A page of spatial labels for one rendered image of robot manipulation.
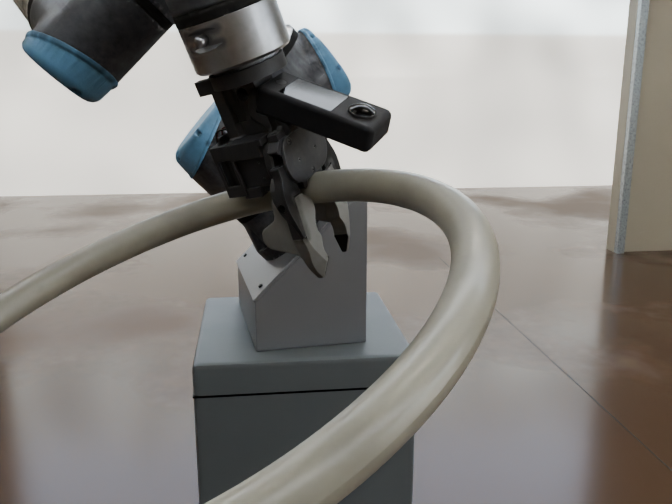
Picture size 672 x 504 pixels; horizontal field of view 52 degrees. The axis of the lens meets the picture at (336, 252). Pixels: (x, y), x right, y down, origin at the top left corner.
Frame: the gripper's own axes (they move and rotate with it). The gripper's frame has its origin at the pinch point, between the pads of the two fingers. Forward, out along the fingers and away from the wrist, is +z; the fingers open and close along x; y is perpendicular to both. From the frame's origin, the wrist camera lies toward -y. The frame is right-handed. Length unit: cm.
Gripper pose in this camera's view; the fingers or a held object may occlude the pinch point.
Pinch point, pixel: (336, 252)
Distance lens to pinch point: 69.2
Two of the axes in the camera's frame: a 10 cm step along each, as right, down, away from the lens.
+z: 3.2, 8.6, 4.1
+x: -4.4, 5.1, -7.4
